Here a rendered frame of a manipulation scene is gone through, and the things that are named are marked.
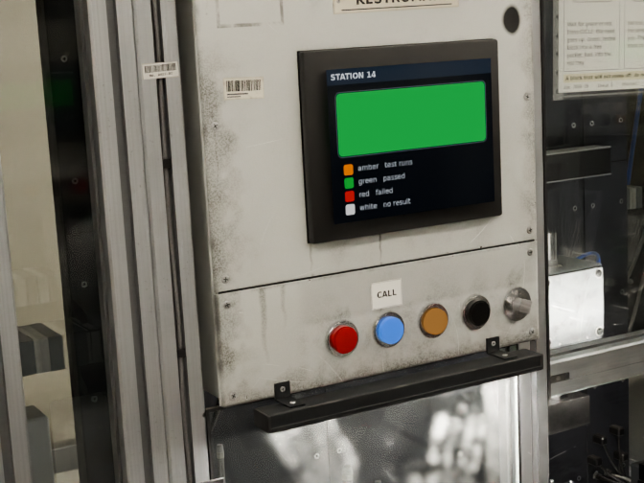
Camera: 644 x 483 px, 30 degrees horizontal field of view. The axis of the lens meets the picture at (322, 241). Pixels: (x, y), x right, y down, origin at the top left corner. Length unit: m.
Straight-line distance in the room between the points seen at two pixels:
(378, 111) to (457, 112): 0.10
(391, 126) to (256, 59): 0.16
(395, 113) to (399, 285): 0.19
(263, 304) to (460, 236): 0.26
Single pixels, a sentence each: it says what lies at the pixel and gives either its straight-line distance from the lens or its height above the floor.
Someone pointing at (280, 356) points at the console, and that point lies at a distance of 1.28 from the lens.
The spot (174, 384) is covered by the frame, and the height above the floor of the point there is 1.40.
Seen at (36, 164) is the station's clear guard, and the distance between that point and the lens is 1.18.
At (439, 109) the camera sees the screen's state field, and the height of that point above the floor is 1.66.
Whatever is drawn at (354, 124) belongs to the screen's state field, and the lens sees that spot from 1.26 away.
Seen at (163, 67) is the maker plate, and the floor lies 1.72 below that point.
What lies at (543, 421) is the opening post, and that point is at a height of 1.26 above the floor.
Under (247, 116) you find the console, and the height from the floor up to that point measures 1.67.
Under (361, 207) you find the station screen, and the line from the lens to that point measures 1.27.
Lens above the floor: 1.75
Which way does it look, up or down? 10 degrees down
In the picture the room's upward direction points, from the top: 3 degrees counter-clockwise
